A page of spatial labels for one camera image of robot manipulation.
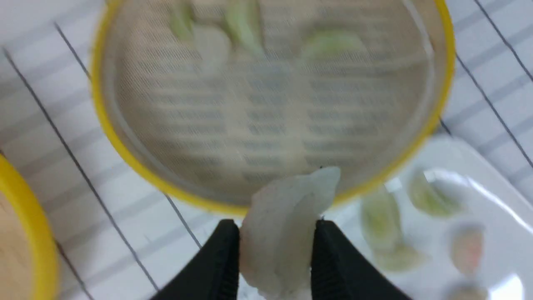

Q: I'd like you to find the white mesh steamer liner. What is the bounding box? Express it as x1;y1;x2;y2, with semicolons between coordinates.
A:
102;0;438;205

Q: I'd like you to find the white square plate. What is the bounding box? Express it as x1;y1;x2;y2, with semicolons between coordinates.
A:
321;135;533;300

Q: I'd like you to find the green dumpling on plate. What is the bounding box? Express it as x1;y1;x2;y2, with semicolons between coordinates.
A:
373;243;429;273
360;187;403;251
408;172;462;218

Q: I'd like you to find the pink dumpling on plate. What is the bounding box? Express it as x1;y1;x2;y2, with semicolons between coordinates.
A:
449;225;485;277

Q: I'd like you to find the pale white steamed dumpling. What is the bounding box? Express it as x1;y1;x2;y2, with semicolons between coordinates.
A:
239;167;341;300

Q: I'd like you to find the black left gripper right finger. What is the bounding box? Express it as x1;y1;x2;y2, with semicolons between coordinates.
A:
311;220;409;300

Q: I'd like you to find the bamboo steamer basket yellow rim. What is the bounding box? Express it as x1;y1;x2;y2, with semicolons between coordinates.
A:
90;0;456;216

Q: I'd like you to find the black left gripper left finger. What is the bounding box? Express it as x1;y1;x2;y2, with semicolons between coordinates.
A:
152;220;240;300

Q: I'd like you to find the bamboo steamer lid yellow rim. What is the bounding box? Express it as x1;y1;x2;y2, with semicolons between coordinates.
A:
0;155;61;300

